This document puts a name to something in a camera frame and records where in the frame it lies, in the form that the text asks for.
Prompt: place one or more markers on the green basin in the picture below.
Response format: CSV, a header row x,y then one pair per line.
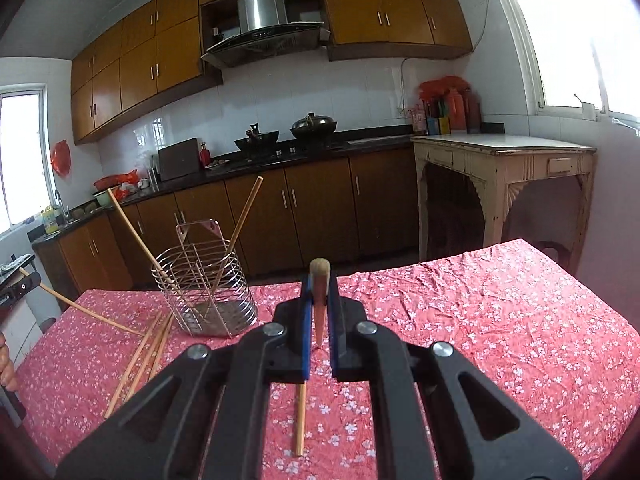
x,y
102,197

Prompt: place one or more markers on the brown wall cabinets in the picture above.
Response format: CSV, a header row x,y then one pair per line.
x,y
135,70

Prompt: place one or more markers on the red printed packet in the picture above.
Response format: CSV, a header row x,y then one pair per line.
x,y
418,120

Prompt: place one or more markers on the yellow and blue holder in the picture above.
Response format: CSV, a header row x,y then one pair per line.
x,y
437,125

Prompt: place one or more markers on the large bright window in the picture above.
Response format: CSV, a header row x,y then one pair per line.
x,y
575,35

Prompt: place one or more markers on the red bag with orange print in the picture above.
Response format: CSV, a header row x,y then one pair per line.
x,y
115,180

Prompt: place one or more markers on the steel range hood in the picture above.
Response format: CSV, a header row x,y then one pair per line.
x,y
265,30

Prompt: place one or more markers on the brown base cabinets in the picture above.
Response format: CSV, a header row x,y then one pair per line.
x,y
310,210

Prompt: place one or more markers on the sliding window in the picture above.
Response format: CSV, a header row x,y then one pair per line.
x,y
20,160

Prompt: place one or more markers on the yellow detergent bottle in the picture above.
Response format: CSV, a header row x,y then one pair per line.
x,y
51,221

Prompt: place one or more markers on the person's left hand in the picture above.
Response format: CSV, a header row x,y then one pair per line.
x,y
6,365

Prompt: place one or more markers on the gas stove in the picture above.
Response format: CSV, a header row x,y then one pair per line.
x,y
300,151

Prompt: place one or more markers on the black kitchen countertop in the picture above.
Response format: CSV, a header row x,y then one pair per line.
x,y
215,176

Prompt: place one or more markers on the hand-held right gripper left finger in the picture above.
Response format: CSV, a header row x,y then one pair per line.
x,y
306,330

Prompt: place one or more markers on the red floral tablecloth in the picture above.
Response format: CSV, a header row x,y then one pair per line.
x,y
475,320

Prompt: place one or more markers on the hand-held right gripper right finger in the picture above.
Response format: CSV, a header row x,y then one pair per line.
x,y
336,340

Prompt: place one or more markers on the cream wooden side table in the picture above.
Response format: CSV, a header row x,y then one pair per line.
x,y
500,160

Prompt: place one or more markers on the dark cutting board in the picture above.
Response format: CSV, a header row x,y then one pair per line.
x,y
179,160

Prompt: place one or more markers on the sink faucet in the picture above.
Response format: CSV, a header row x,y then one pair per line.
x,y
60,205

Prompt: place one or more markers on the black wok with lid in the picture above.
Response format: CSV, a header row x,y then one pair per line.
x,y
313,127

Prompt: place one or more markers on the small red bottle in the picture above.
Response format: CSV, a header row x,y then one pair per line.
x,y
204,157

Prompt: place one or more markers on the low dark side counter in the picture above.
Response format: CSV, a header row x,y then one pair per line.
x,y
15,263

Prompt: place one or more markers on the dark red thermos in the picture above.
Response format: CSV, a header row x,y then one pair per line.
x,y
473,112

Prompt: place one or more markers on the red wall decoration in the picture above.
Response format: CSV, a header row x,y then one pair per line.
x,y
61,159

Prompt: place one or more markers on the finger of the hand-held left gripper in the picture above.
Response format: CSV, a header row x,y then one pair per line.
x,y
27,286

